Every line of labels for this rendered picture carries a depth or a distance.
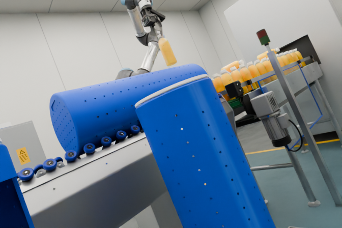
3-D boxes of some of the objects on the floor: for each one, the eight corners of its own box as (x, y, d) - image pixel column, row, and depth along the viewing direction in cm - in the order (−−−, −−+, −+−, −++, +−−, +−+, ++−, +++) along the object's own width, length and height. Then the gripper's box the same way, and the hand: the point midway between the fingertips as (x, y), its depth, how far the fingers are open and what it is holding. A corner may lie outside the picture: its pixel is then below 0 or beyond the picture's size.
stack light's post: (336, 206, 154) (265, 53, 162) (337, 203, 157) (268, 52, 164) (342, 206, 151) (271, 50, 159) (344, 203, 154) (274, 50, 161)
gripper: (136, 13, 155) (147, 43, 154) (144, 2, 147) (157, 33, 145) (146, 13, 161) (158, 41, 159) (155, 3, 152) (167, 33, 151)
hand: (160, 35), depth 154 cm, fingers closed on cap, 4 cm apart
